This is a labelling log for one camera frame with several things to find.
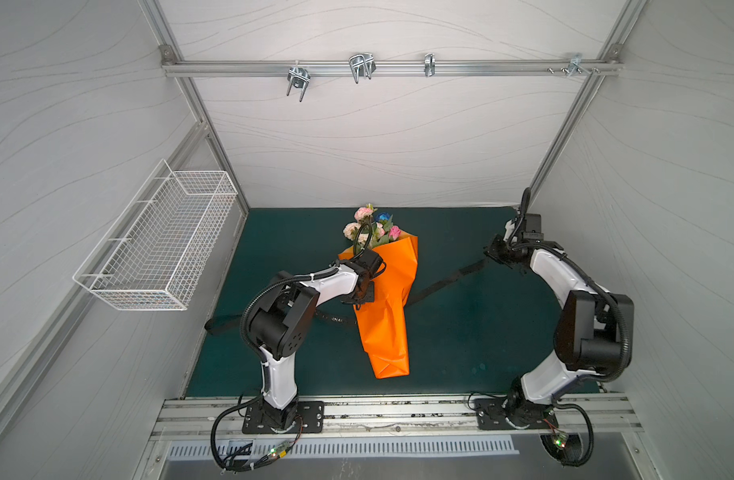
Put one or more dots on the green table mat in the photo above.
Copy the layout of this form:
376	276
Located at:
477	334

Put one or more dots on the white wire basket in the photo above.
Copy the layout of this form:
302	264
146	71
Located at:
153	255

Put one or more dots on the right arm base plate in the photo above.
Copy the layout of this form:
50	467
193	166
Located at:
500	414

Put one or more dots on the aluminium crossbar rail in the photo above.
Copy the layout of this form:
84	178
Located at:
384	68

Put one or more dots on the metal hook clamp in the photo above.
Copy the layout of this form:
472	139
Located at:
298	79
362	65

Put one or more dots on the black printed ribbon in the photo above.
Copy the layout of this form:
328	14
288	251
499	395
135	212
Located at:
218	325

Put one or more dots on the magenta fake rose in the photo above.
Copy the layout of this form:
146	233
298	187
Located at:
394	233

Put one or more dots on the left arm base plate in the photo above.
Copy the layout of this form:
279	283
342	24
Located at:
298	416

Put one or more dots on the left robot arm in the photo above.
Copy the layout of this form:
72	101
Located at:
277	321

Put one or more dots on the white slotted cable duct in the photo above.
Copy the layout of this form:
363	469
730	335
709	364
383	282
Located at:
315	447

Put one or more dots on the light pink fake rose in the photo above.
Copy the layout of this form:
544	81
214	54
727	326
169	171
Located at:
364	215

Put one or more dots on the metal ring clamp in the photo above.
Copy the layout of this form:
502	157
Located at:
429	65

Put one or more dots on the metal hook clamp left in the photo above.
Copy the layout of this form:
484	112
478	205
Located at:
298	79

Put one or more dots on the metal hook clamp middle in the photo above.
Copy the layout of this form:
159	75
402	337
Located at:
362	65

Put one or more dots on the aluminium front rail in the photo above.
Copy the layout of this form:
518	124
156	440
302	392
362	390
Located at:
387	416

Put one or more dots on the orange wrapping paper sheet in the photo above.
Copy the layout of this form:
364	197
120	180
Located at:
382	323

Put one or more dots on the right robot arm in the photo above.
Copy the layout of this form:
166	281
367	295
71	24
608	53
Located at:
593	337

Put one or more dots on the metal bracket clamp right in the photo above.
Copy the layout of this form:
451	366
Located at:
574	67

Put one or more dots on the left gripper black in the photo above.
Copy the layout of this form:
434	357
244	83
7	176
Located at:
369	299

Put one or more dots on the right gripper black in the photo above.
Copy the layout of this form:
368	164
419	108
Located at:
500	250

